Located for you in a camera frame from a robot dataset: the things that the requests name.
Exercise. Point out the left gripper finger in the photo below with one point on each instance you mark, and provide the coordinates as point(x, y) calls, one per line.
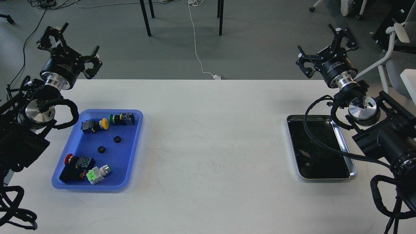
point(44, 42)
point(90, 73)

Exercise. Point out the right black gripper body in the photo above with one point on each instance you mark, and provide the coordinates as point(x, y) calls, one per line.
point(336, 69)

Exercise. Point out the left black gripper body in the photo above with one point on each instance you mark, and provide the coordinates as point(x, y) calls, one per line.
point(61, 72)

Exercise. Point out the small black gear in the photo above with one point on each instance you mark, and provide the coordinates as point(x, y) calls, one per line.
point(101, 149)
point(117, 139)

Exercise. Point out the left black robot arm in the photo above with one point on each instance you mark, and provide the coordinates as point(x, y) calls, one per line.
point(32, 111)

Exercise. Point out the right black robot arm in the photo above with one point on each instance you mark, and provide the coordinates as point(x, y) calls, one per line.
point(385, 129)

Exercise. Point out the blue plastic tray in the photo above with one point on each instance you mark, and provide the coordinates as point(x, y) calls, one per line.
point(119, 156)

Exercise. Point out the silver metal tray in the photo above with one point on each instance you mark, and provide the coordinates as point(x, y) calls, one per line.
point(314, 163)

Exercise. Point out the yellow push button switch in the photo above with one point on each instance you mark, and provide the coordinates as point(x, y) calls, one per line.
point(92, 126)

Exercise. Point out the green push button switch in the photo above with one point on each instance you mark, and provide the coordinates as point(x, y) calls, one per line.
point(125, 119)

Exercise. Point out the red push button switch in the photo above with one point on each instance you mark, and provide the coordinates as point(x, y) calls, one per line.
point(79, 163)

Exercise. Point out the black selector switch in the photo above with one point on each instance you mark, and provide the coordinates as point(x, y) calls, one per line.
point(70, 173)

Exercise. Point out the white green switch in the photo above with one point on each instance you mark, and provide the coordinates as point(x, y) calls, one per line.
point(97, 174)

